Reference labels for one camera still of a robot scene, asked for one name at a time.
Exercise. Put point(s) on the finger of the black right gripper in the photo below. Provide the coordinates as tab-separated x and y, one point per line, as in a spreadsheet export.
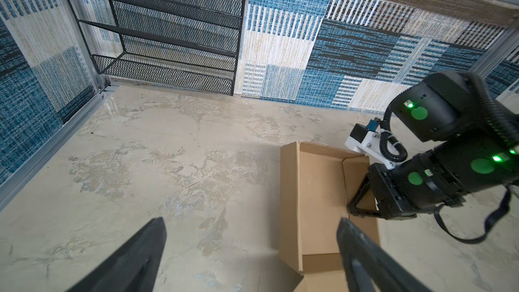
364	203

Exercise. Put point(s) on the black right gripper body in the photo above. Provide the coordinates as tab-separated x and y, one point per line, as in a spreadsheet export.
401	192

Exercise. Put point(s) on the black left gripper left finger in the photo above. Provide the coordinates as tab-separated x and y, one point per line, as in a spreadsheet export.
132	267

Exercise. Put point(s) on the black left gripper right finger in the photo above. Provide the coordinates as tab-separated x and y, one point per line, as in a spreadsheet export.
368	267

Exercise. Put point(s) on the brown cardboard box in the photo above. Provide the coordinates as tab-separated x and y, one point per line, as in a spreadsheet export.
317	183

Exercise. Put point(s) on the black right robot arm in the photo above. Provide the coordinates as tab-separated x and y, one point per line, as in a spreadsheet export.
438	141

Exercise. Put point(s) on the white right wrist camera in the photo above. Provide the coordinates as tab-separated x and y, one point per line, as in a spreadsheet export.
365	139

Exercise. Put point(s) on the black wire mesh shelf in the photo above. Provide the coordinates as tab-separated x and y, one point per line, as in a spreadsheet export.
184	44

